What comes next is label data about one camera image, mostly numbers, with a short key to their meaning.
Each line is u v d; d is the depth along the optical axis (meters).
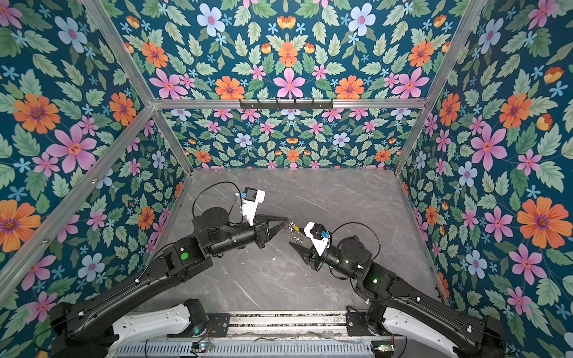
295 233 0.61
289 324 0.75
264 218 0.54
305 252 0.57
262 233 0.51
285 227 0.60
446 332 0.43
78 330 0.38
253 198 0.53
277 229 0.58
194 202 1.08
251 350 0.77
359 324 0.74
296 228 0.60
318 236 0.53
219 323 0.74
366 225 0.46
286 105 0.93
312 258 0.56
